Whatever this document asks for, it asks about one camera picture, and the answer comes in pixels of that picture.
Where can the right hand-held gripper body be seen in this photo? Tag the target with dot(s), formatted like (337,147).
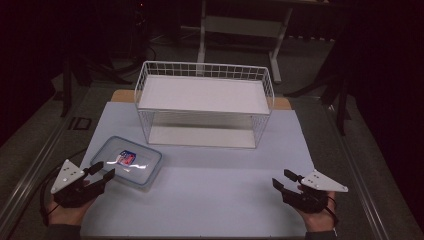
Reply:
(313,193)

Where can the white metal stand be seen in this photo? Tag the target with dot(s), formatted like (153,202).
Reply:
(240,30)

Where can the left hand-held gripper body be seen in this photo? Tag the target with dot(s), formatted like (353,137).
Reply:
(68,181)

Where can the white paper table cover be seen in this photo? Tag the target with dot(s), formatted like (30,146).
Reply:
(200,186)

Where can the black metal stand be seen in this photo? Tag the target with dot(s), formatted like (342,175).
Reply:
(76,76)

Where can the person's right hand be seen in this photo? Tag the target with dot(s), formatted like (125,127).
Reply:
(320,216)

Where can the clear plastic container with lid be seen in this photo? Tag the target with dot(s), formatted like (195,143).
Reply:
(128,161)

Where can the person's left hand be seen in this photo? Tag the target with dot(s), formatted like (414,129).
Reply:
(68,215)

